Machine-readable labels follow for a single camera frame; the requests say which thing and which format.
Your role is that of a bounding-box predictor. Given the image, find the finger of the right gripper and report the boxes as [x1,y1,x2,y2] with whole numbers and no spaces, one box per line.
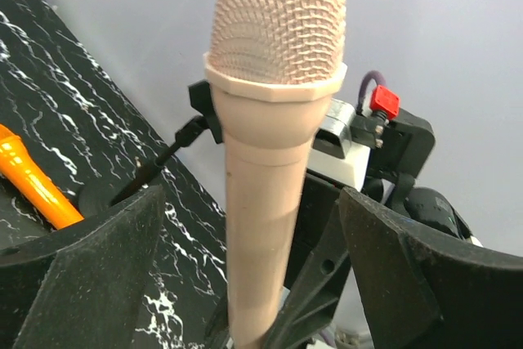
[204,295,230,349]

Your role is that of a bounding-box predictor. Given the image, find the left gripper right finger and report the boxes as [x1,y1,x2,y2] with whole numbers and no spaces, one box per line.
[338,187,522,348]

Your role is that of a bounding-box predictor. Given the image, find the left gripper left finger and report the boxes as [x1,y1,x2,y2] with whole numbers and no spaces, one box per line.
[1,186,165,348]

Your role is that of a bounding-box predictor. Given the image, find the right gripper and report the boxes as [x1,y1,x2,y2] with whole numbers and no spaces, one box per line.
[265,171,409,349]

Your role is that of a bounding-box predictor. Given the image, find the pink microphone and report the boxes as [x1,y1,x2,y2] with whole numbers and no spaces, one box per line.
[203,0,346,348]

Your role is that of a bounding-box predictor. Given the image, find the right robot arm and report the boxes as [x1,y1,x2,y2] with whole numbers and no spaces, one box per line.
[264,102,476,348]

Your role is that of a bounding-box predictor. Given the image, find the orange microphone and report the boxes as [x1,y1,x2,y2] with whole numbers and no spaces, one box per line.
[1,125,83,230]

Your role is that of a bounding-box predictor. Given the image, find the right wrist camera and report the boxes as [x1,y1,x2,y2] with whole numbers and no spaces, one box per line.
[307,85,400,190]

